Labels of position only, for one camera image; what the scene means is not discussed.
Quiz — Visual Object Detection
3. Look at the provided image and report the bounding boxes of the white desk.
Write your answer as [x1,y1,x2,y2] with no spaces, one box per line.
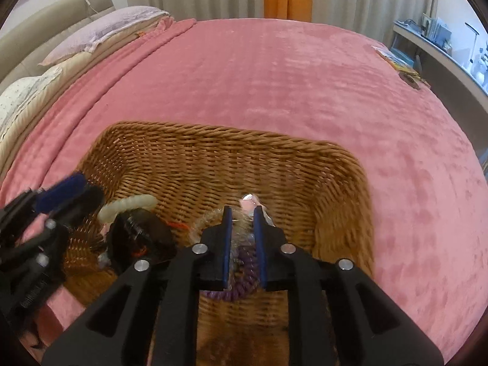
[391,21,488,123]

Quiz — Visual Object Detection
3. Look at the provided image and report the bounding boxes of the beige padded headboard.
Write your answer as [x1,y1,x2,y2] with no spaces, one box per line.
[0,0,115,82]

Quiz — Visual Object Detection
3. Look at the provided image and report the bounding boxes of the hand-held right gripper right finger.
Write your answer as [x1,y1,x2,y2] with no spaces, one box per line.
[253,205,445,366]

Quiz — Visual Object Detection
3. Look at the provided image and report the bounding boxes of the purple spiral hair tie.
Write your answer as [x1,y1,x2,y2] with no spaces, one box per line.
[200,246,267,303]

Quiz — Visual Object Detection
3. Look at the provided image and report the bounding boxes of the white vase with plant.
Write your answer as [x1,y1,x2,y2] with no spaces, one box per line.
[473,48,488,81]

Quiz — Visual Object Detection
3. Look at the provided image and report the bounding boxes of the red cord bracelet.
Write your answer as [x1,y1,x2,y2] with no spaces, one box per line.
[130,219,189,258]

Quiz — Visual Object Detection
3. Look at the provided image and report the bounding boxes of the beige folded quilt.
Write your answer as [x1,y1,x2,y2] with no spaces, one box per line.
[0,17,180,178]

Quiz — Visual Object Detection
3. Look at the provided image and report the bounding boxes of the cream spiral hair tie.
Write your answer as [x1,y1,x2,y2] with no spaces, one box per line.
[97,194,159,222]

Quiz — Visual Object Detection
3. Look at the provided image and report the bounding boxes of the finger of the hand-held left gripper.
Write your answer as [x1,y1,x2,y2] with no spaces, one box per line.
[107,211,177,274]
[32,173,105,224]

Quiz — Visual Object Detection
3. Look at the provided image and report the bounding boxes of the brown wicker basket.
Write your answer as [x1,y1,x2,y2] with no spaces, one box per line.
[63,121,376,366]

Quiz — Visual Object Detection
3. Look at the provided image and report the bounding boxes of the pink fleece blanket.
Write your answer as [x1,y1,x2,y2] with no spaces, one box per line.
[0,18,486,359]

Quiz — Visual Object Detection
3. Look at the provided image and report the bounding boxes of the clear crystal bead bracelet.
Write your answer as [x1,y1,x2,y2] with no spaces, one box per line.
[232,192,272,250]

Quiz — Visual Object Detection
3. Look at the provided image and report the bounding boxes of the light purple pillow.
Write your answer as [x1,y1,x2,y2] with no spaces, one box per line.
[38,5,170,66]

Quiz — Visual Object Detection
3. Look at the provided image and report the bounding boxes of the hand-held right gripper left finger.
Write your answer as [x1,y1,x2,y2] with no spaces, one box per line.
[41,206,234,366]

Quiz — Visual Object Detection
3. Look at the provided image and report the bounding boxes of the white desk lamp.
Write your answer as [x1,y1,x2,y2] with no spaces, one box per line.
[465,23,486,59]

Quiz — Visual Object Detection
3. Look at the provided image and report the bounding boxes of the booklets on bed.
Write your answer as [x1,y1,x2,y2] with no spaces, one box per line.
[371,45,431,90]

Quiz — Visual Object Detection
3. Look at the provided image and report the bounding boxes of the books on desk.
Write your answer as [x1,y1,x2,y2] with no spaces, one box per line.
[421,13,452,48]

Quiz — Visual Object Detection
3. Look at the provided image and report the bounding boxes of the white floral pillow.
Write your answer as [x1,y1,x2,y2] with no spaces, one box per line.
[0,66,63,134]

